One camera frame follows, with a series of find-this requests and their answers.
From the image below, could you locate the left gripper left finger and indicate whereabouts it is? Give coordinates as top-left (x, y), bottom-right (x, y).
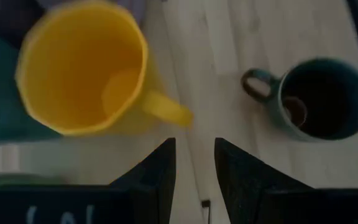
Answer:
top-left (110, 138), bottom-right (177, 224)

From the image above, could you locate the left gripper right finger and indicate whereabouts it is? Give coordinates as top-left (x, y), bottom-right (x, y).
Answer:
top-left (214, 138), bottom-right (312, 224)

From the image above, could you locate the yellow faceted mug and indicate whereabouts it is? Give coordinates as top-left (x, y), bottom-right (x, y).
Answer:
top-left (14, 0), bottom-right (195, 138)

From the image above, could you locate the teal brown glazed mug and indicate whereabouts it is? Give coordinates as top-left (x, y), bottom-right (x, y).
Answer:
top-left (240, 57), bottom-right (358, 142)

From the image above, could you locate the wooden shelf riser black frame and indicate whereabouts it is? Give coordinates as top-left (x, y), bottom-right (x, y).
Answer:
top-left (0, 0), bottom-right (213, 224)

